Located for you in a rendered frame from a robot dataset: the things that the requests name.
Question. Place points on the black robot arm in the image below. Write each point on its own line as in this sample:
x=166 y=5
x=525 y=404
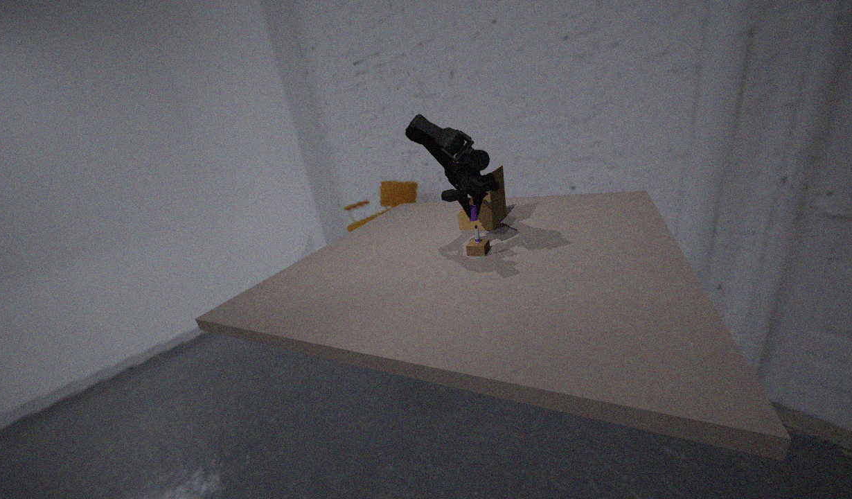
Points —
x=443 y=144

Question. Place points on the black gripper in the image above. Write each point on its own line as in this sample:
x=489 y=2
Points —
x=462 y=195

